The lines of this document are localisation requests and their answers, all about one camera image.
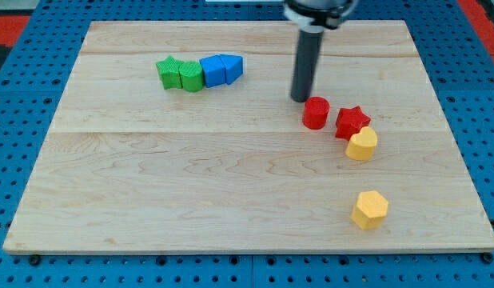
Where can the green cylinder block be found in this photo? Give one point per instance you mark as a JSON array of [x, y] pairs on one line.
[[191, 75]]

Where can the wooden board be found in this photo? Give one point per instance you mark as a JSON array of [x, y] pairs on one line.
[[128, 167]]

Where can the blue cube block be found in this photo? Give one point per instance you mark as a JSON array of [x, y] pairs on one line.
[[213, 71]]

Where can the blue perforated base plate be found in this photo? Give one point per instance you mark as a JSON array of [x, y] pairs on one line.
[[461, 70]]

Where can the red star block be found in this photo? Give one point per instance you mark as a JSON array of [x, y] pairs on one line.
[[350, 121]]

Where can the yellow hexagon block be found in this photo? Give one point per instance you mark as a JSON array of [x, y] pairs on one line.
[[370, 210]]

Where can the yellow heart block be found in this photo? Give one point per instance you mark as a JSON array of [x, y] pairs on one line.
[[362, 145]]

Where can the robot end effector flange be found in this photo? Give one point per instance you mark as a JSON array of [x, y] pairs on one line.
[[318, 14]]

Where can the blue pentagon block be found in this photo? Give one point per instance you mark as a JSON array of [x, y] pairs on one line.
[[233, 65]]

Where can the green star block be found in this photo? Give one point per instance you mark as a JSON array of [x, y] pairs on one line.
[[168, 72]]

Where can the red cylinder block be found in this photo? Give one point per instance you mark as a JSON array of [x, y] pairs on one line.
[[316, 111]]

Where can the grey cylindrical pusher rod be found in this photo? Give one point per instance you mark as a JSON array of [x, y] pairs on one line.
[[306, 58]]

